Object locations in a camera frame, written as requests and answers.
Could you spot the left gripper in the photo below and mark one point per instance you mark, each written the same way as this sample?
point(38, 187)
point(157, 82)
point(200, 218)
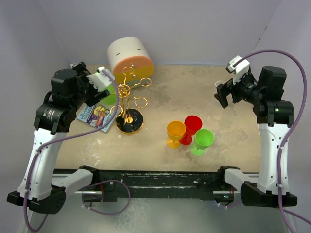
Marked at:
point(94, 96)

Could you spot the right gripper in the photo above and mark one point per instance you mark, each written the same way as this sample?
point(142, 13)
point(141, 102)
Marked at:
point(224, 90)

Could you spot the green wine glass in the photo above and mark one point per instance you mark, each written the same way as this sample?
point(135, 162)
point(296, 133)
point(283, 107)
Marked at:
point(111, 99)
point(202, 140)

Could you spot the gold wine glass rack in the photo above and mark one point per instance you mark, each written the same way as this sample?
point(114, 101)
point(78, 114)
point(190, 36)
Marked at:
point(130, 120)

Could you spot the red wine glass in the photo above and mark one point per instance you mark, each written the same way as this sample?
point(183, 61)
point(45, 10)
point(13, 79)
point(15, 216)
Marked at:
point(193, 124)

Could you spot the orange wine glass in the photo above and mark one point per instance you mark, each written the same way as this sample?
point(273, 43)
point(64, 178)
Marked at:
point(175, 131)

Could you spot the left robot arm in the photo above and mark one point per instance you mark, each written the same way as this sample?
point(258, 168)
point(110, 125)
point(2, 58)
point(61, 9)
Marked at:
point(71, 88)

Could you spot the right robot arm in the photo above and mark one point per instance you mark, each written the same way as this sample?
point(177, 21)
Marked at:
point(275, 117)

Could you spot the clear plastic wine glass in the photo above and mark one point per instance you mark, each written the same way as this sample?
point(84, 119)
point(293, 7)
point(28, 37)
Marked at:
point(218, 83)

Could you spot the children's paperback book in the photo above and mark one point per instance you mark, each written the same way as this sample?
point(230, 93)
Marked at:
point(96, 116)

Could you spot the round mini drawer chest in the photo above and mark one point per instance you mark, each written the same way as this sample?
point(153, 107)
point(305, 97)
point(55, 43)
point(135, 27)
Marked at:
point(129, 60)

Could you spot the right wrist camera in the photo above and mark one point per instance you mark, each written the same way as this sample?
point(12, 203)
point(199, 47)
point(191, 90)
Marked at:
point(238, 66)

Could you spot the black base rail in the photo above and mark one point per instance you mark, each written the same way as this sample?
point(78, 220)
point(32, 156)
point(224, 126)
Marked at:
point(114, 184)

